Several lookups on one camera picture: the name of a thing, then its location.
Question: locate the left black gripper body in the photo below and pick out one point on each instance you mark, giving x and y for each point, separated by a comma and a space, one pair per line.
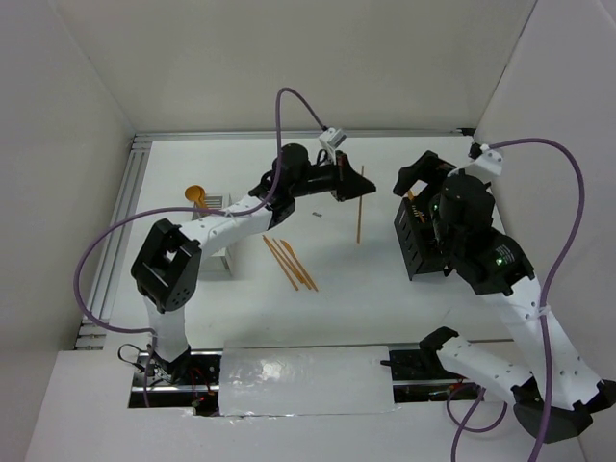
319, 179

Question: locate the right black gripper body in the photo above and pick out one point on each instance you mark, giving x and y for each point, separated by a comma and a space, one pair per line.
443, 236

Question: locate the orange chopstick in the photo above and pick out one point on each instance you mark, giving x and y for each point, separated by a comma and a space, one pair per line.
280, 262
360, 212
295, 270

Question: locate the orange spoon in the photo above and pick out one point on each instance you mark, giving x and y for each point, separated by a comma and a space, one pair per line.
197, 196

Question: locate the orange fork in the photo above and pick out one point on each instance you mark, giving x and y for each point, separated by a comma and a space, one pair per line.
417, 212

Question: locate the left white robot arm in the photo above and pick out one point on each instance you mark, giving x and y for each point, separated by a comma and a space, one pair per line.
168, 263

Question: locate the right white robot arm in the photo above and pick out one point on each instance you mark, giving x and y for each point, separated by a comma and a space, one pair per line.
554, 394

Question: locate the black utensil container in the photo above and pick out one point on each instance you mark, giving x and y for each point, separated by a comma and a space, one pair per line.
417, 241

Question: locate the white utensil container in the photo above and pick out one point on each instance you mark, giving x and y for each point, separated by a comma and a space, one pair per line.
217, 261

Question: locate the white tape sheet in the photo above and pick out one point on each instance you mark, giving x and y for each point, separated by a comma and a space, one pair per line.
312, 381

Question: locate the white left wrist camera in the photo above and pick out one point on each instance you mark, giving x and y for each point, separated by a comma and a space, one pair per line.
331, 138

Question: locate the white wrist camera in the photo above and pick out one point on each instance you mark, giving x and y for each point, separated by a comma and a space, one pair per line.
331, 138
486, 163

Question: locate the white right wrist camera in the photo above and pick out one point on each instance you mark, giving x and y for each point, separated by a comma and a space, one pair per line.
486, 163

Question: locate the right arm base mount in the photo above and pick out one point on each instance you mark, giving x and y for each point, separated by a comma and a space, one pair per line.
417, 377

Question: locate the aluminium rail at back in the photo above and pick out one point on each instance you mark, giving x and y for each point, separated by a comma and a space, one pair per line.
301, 134

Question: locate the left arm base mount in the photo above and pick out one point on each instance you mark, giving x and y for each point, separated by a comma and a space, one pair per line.
193, 384

